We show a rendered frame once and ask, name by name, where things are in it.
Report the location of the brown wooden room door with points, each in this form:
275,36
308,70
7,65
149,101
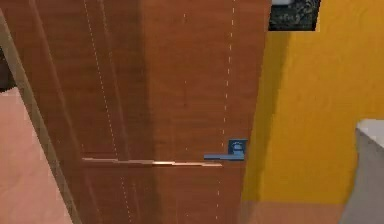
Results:
186,83

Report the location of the dark framed wall picture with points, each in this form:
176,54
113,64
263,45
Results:
295,15

